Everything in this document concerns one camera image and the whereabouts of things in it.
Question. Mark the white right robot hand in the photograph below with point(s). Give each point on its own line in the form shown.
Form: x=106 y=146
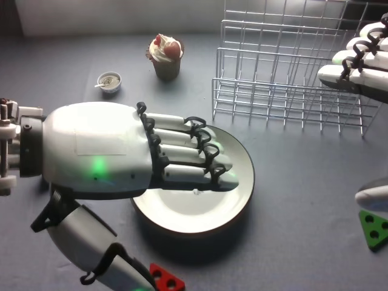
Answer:
x=366 y=75

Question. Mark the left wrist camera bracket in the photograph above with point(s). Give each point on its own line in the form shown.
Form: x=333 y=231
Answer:
x=8 y=130

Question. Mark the small white spoon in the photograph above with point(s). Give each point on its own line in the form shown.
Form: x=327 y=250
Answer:
x=101 y=85

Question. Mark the white backdrop board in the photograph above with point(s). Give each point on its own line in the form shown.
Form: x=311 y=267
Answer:
x=121 y=15

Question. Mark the red triangle block with holes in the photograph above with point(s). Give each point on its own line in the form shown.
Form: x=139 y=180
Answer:
x=163 y=279

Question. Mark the small cup of green sauce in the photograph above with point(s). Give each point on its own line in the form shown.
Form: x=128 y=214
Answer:
x=113 y=86

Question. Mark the cupcake with white cream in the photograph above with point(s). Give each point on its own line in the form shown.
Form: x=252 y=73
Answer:
x=165 y=57

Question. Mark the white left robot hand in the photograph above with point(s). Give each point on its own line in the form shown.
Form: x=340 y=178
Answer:
x=100 y=142

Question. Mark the green triangle block with holes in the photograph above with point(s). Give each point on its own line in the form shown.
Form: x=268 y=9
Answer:
x=373 y=233

